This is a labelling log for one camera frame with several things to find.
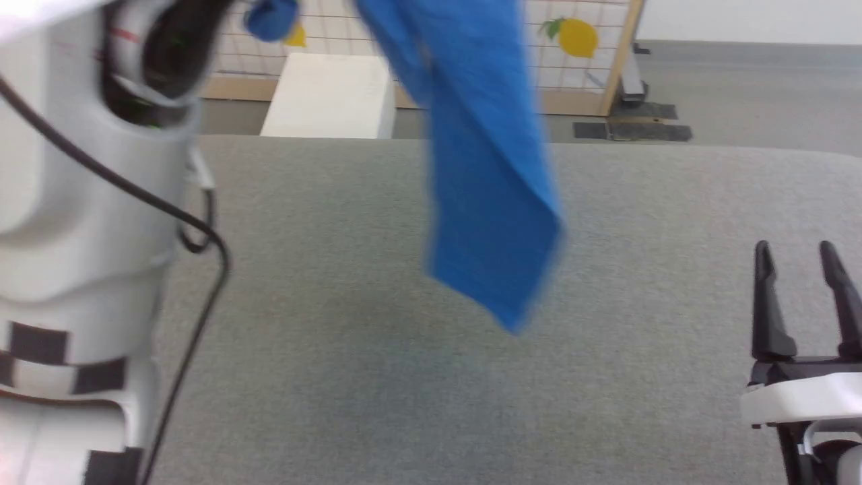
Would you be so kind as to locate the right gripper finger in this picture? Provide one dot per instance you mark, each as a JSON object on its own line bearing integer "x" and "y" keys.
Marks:
{"x": 766, "y": 310}
{"x": 848, "y": 310}

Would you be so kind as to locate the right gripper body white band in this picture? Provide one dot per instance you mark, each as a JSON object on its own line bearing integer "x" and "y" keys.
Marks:
{"x": 808, "y": 397}

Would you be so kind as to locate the blue and white shirt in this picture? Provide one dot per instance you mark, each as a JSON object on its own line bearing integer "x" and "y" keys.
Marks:
{"x": 485, "y": 202}

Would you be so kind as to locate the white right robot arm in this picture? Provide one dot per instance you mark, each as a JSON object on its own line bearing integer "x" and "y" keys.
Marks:
{"x": 835, "y": 458}

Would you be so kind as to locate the black floor mat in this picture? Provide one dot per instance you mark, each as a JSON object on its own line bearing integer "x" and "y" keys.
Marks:
{"x": 646, "y": 128}

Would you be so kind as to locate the grey screen stand foot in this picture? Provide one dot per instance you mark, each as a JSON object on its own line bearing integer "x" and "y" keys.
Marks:
{"x": 632, "y": 77}

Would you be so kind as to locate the lemon print divider screen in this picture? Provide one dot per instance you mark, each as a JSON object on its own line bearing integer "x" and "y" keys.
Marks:
{"x": 592, "y": 74}

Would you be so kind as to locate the white box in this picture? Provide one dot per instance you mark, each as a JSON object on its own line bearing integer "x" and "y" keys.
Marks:
{"x": 330, "y": 94}

